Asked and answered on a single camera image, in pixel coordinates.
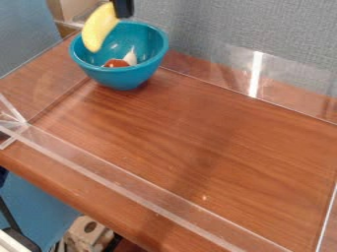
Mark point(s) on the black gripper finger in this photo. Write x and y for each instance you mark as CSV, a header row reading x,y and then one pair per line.
x,y
123,8

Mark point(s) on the wooden block with hole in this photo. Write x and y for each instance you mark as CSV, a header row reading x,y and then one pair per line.
x,y
87,236

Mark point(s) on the cardboard box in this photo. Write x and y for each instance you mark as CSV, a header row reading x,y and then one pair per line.
x,y
70,13

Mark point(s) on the red and white toy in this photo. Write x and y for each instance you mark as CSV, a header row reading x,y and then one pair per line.
x,y
127,61

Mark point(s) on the blue bowl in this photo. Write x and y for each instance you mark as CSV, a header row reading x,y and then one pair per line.
x,y
139,37

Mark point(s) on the clear acrylic barrier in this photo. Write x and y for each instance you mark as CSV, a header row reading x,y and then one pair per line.
x,y
214,158

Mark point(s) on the yellow toy banana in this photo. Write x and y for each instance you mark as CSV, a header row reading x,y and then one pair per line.
x,y
98,26

